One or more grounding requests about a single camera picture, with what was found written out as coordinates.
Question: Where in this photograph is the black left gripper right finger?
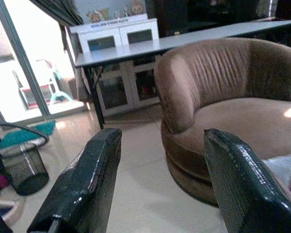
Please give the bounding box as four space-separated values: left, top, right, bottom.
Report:
203 128 291 233

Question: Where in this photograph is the grey and pink pillow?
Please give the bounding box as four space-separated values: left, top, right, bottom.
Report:
263 153 291 202

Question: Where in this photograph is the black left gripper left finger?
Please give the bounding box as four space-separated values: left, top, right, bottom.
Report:
26 128 123 233

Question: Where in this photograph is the white glass-door cabinet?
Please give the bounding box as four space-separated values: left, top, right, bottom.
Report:
69 13 162 117

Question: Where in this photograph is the teal floor mat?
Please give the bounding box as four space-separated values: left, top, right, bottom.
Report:
0 120 56 150

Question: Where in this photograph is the long grey folding table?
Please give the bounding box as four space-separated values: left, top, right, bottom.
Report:
74 18 291 130

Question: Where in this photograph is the dark curtain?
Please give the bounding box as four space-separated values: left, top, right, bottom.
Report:
29 0 84 26

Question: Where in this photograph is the round brown sofa chair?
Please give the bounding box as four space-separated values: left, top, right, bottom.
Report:
154 37 291 207

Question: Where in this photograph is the grey sliding door frame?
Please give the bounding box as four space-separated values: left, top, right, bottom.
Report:
0 0 50 116

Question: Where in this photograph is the black mesh waste bin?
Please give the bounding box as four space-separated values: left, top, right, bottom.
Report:
0 142 50 196

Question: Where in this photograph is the tan plush toy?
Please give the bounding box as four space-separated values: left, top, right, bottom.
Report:
130 0 144 14

